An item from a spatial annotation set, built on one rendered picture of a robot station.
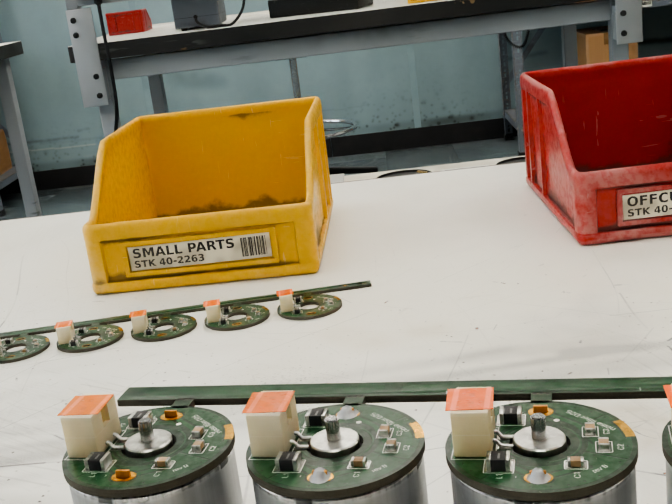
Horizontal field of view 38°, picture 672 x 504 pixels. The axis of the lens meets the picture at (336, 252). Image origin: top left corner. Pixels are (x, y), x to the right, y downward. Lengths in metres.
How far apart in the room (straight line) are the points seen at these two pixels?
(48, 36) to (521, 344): 4.46
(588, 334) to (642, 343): 0.02
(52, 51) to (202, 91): 0.70
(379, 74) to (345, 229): 4.07
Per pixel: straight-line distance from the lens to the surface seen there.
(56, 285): 0.47
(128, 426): 0.16
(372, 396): 0.15
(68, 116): 4.76
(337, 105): 4.56
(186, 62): 2.50
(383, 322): 0.35
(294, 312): 0.37
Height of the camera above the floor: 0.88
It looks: 17 degrees down
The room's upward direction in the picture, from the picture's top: 7 degrees counter-clockwise
